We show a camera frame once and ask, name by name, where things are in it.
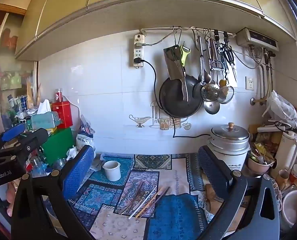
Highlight teal tissue box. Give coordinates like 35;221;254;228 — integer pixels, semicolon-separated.
30;99;61;131

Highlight patterned kitchen mat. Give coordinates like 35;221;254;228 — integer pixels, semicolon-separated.
68;152;239;240

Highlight person's left hand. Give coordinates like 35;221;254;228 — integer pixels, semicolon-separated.
6;180;17;217

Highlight steel hanging rail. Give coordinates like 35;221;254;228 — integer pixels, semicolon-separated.
140;26;239;37

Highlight wire mesh strainer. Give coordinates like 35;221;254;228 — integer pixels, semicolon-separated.
217;80;234;105

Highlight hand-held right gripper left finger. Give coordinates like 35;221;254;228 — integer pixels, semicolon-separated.
11;145;94;240

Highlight black wok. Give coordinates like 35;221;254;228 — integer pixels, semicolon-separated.
159;74;204;118

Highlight green box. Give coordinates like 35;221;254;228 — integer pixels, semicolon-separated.
40;127;75;167

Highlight white water hose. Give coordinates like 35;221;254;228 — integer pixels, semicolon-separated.
250;49;275;105

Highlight glass jar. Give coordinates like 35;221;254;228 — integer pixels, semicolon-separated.
53;157;67;170

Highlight blue white plastic bag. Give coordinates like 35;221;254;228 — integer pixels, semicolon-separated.
76;115;96;153

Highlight white water heater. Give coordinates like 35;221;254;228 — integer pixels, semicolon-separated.
236;27;279;49

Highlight steel slotted skimmer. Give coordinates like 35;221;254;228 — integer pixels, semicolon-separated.
200;36;220;102

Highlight red tin box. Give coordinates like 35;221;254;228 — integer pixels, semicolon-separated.
52;99;73;129

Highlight yellow wall cabinet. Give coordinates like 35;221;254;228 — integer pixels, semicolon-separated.
15;0;297;61

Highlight beige mug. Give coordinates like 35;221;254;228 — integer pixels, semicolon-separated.
276;169;290;189

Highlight white extension socket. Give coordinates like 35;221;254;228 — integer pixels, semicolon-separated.
257;121;293;133

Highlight pink bowl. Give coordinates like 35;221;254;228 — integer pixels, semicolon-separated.
247;155;275;174

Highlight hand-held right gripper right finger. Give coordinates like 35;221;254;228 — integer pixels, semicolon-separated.
198;146;281;240

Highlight rice cooker with steel lid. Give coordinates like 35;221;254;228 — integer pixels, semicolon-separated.
207;122;250;167

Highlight white basin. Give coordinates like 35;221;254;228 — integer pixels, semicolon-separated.
282;189;297;227

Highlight bunch of mixed chopsticks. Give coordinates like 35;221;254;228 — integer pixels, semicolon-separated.
118;181;170;220

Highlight white ceramic cup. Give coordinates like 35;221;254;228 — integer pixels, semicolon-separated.
103;160;121;182

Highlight orange cup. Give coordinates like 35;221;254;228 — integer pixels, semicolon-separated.
289;164;297;183

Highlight white wall power strip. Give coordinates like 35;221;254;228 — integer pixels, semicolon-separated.
133;34;146;68

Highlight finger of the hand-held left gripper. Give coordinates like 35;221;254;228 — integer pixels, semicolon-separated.
0;123;26;153
3;128;49;159

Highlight green peeler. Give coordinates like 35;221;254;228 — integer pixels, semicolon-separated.
179;44;190;67

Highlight black power cable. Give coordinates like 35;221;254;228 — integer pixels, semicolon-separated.
134;57;212;139

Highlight black kitchen scissors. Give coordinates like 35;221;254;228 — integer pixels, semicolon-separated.
220;39;235;63

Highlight crumpled paper towel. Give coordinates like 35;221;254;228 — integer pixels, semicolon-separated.
66;147;79;161

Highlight steel ladle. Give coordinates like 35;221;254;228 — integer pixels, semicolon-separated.
203;100;221;115

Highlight white thermos flask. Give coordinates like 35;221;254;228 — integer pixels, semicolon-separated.
275;130;297;172

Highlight glass door cabinet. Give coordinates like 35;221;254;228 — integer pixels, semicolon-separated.
0;12;39;136

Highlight steel tongs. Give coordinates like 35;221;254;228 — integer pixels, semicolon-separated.
208;37;225;71

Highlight wooden spatula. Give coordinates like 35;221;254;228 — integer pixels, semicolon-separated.
204;183;225;212

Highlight bundle of assorted cutlery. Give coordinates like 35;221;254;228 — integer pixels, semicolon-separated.
248;142;274;165

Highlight white wall socket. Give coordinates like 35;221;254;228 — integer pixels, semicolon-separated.
245;76;255;91

